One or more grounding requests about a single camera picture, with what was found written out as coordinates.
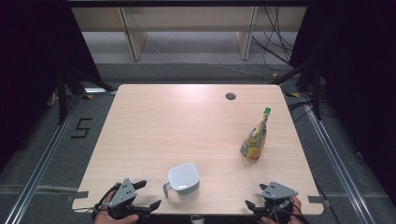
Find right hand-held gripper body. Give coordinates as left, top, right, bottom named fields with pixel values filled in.
left=261, top=181, right=299, bottom=220

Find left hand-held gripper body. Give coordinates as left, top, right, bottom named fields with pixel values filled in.
left=106, top=177, right=150, bottom=220

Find glass jar with grey lid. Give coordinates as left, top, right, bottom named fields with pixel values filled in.
left=163, top=161, right=201, bottom=200

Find yellow printed refill pouch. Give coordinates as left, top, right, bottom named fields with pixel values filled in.
left=239, top=106, right=272, bottom=161

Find person's right hand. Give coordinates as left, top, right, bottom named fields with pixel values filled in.
left=260, top=195, right=304, bottom=224

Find person's left hand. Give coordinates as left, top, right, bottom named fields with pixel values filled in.
left=92, top=181, right=140, bottom=224

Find grey tape strip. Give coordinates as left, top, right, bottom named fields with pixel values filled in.
left=307, top=195, right=332, bottom=208
left=65, top=190, right=90, bottom=203

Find black metal stand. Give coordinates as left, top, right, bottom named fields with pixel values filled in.
left=272, top=55, right=323, bottom=121
left=55, top=63, right=116, bottom=125

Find black curtain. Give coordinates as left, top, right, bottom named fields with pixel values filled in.
left=0, top=0, right=104, bottom=171
left=289, top=0, right=396, bottom=204

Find light wooden shelf unit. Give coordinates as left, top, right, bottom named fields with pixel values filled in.
left=70, top=6, right=307, bottom=62

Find black wrist strap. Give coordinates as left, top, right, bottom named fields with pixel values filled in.
left=92, top=183, right=120, bottom=219

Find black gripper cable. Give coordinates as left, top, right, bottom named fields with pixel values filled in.
left=269, top=203, right=310, bottom=224

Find thin gripper cable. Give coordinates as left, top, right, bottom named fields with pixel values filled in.
left=74, top=205, right=108, bottom=214

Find aluminium floor rail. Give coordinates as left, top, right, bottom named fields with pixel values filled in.
left=4, top=92, right=82, bottom=224
left=300, top=92, right=373, bottom=224

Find black floor cables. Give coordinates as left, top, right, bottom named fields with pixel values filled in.
left=288, top=98, right=316, bottom=123

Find bundle of black cables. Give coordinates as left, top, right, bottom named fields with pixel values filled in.
left=251, top=6, right=295, bottom=73

